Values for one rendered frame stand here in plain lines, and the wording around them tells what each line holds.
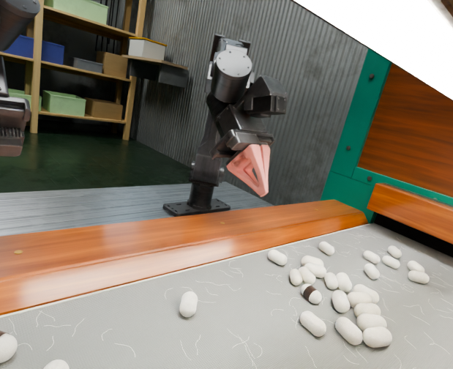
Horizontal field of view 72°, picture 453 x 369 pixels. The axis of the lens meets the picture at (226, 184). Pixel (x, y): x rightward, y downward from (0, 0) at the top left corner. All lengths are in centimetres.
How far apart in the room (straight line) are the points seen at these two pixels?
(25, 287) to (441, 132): 85
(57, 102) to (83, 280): 449
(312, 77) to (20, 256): 285
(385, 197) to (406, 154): 13
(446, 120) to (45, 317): 85
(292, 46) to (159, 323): 306
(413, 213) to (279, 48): 271
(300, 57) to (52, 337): 302
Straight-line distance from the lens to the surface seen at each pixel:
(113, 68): 506
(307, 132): 299
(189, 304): 37
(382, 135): 94
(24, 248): 44
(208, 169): 80
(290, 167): 307
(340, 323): 43
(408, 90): 93
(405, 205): 84
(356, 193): 95
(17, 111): 37
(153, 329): 37
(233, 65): 50
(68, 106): 488
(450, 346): 54
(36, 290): 40
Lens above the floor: 98
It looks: 16 degrees down
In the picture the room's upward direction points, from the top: 13 degrees clockwise
